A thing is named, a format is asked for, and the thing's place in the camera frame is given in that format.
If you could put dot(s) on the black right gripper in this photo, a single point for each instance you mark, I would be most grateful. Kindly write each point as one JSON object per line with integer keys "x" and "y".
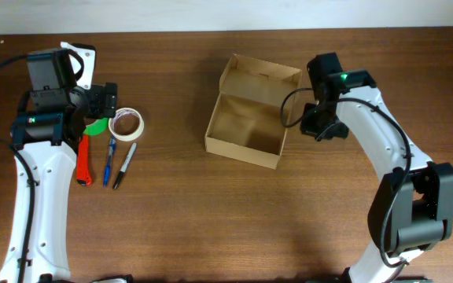
{"x": 307, "y": 126}

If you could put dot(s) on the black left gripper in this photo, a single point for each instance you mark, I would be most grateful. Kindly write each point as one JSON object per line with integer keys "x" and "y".
{"x": 103, "y": 99}

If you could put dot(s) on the green tape roll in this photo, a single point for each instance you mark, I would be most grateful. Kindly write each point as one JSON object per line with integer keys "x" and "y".
{"x": 97, "y": 127}

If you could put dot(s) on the beige masking tape roll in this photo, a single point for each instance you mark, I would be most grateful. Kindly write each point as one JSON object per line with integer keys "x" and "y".
{"x": 126, "y": 125}

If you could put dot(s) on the brown cardboard box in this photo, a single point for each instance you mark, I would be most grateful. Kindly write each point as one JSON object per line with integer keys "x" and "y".
{"x": 246, "y": 122}

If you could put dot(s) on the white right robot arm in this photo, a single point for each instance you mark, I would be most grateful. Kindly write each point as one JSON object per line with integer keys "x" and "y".
{"x": 412, "y": 210}

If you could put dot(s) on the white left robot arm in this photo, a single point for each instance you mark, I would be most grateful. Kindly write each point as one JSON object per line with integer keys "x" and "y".
{"x": 46, "y": 134}

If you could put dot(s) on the blue pen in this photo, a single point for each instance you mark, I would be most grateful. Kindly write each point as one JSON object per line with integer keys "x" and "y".
{"x": 108, "y": 165}

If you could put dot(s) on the black marker pen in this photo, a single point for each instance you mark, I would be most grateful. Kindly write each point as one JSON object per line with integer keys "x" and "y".
{"x": 125, "y": 166}

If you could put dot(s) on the red utility knife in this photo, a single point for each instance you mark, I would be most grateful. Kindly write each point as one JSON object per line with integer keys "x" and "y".
{"x": 83, "y": 176}

